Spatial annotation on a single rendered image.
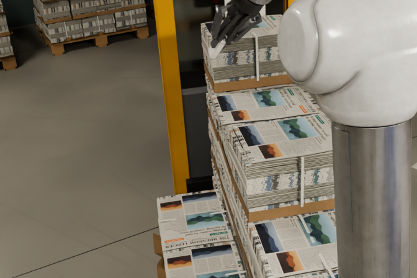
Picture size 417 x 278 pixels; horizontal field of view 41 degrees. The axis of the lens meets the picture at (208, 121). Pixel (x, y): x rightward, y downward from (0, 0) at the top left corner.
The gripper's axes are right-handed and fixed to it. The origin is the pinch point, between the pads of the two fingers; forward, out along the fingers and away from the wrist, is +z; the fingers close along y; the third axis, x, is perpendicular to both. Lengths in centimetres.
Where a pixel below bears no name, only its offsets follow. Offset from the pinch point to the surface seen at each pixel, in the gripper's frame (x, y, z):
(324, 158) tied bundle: -15, 51, 29
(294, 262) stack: -45, 37, 41
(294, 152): -11, 42, 32
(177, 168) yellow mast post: 45, 58, 151
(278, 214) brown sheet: -26, 43, 50
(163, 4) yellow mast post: 96, 31, 80
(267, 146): -6, 37, 39
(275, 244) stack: -37, 36, 47
